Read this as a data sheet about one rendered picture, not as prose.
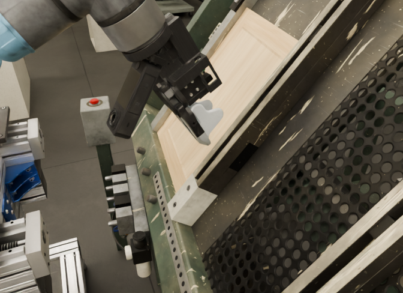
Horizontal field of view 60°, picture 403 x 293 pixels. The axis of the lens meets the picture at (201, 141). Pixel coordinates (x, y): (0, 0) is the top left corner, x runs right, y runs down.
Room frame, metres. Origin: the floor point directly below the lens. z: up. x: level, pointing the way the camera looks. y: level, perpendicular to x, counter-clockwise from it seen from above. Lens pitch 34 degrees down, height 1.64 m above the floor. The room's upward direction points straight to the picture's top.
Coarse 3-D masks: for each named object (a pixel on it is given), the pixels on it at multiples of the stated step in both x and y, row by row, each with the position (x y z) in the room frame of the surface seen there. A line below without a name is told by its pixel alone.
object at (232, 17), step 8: (248, 0) 1.24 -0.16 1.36; (256, 0) 1.25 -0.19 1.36; (240, 8) 1.24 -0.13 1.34; (232, 16) 1.23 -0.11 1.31; (224, 24) 1.24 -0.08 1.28; (232, 24) 1.23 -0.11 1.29; (216, 32) 1.25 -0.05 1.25; (224, 32) 1.22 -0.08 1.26; (216, 40) 1.21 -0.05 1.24; (208, 48) 1.22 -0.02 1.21; (216, 48) 1.21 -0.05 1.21; (208, 56) 1.21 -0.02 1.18; (160, 112) 1.19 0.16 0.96; (168, 112) 1.16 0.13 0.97; (160, 120) 1.15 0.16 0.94; (152, 128) 1.15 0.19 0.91
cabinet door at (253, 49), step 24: (240, 24) 1.19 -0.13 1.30; (264, 24) 1.07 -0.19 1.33; (240, 48) 1.09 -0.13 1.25; (264, 48) 0.99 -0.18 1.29; (288, 48) 0.90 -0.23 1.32; (216, 72) 1.11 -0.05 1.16; (240, 72) 1.00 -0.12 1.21; (264, 72) 0.91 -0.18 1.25; (216, 96) 1.01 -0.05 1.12; (240, 96) 0.91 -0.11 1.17; (168, 120) 1.14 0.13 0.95; (168, 144) 1.03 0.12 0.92; (192, 144) 0.92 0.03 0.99; (192, 168) 0.84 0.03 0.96
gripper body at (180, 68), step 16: (176, 16) 0.47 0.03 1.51; (176, 32) 0.46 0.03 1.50; (144, 48) 0.42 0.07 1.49; (160, 48) 0.43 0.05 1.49; (176, 48) 0.46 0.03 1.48; (192, 48) 0.47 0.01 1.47; (160, 64) 0.44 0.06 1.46; (176, 64) 0.46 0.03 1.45; (192, 64) 0.45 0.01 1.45; (208, 64) 0.46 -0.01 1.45; (160, 80) 0.44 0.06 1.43; (176, 80) 0.43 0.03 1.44; (192, 80) 0.44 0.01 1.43; (208, 80) 0.47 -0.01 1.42; (160, 96) 0.45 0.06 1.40; (176, 96) 0.43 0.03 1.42; (192, 96) 0.45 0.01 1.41; (176, 112) 0.43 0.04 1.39
